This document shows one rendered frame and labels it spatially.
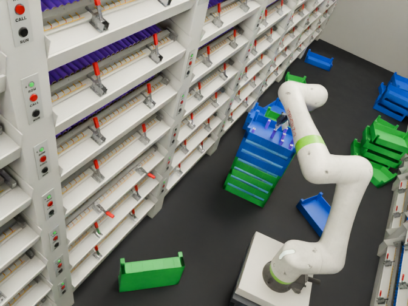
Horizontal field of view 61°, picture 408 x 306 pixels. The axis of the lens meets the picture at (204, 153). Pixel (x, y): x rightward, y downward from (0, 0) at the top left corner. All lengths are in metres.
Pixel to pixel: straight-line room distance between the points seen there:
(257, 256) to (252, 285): 0.15
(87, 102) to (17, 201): 0.32
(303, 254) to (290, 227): 0.85
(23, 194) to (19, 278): 0.39
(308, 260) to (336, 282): 0.79
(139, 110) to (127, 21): 0.40
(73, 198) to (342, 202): 1.00
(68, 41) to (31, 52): 0.11
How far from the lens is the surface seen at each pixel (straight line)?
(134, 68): 1.14
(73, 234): 1.40
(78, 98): 1.00
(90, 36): 0.90
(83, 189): 1.27
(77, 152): 1.12
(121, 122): 1.23
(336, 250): 1.55
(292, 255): 1.48
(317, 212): 2.51
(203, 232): 2.10
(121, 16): 0.99
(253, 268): 1.68
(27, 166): 0.94
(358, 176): 1.41
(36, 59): 0.80
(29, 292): 1.53
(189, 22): 1.28
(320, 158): 1.33
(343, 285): 2.30
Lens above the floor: 1.74
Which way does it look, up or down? 44 degrees down
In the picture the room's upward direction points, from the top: 17 degrees clockwise
